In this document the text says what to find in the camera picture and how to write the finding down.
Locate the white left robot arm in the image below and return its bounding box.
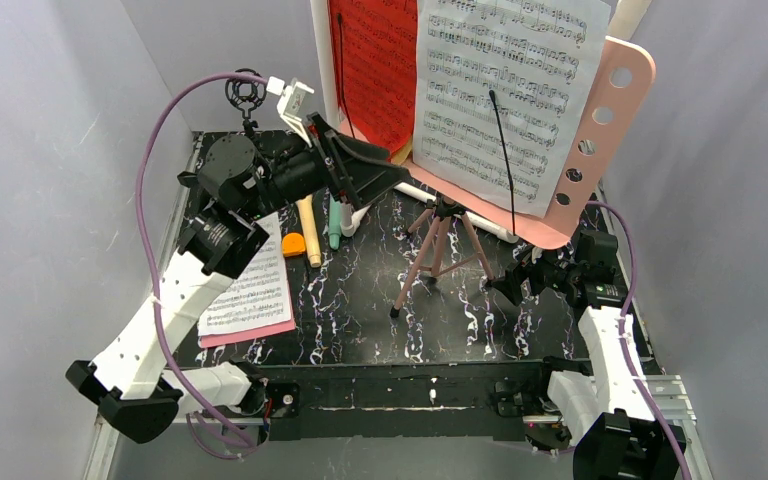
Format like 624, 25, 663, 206
66, 114, 409, 444

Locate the orange tape measure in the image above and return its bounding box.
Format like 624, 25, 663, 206
281, 232, 307, 258

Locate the yellow sheet music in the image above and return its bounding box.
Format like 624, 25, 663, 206
390, 137, 413, 165

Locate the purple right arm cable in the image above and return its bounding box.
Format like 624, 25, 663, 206
589, 198, 693, 480

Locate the pink sheet music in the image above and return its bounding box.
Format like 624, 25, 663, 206
198, 319, 296, 348

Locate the white sheet music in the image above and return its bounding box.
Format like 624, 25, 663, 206
413, 0, 612, 217
198, 213, 293, 337

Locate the pink music stand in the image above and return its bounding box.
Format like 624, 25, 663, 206
337, 34, 657, 319

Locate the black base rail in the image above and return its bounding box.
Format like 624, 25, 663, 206
251, 357, 624, 442

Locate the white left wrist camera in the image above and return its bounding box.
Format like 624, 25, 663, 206
266, 76, 314, 146

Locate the white PVC pipe frame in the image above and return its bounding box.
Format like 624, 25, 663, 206
309, 0, 654, 244

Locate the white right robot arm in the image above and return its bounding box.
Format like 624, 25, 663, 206
492, 230, 691, 479

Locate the red folder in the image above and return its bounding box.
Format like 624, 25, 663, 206
327, 0, 418, 153

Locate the black tripod shock mount stand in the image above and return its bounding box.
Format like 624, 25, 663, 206
224, 79, 267, 137

